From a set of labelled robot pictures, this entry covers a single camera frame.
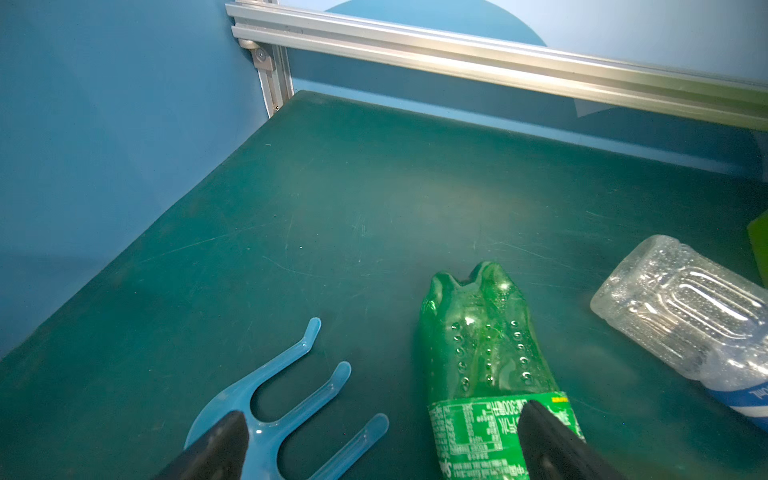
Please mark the aluminium frame rail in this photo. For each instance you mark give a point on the aluminium frame rail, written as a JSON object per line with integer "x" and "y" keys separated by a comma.
{"x": 692, "y": 95}

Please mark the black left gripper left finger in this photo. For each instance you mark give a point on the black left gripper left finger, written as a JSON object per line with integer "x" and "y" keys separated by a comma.
{"x": 218, "y": 454}

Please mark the green plastic soda bottle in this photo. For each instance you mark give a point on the green plastic soda bottle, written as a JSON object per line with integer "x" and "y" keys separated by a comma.
{"x": 483, "y": 364}

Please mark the green plastic bin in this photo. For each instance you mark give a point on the green plastic bin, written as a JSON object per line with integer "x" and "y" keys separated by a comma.
{"x": 757, "y": 231}

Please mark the blue plastic toy rake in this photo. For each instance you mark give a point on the blue plastic toy rake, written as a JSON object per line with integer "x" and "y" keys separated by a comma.
{"x": 312, "y": 392}

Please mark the clear bottle blue label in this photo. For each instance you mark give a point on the clear bottle blue label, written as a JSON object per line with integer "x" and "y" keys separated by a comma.
{"x": 703, "y": 320}

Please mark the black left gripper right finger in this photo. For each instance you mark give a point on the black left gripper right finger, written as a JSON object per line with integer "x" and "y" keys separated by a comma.
{"x": 553, "y": 451}

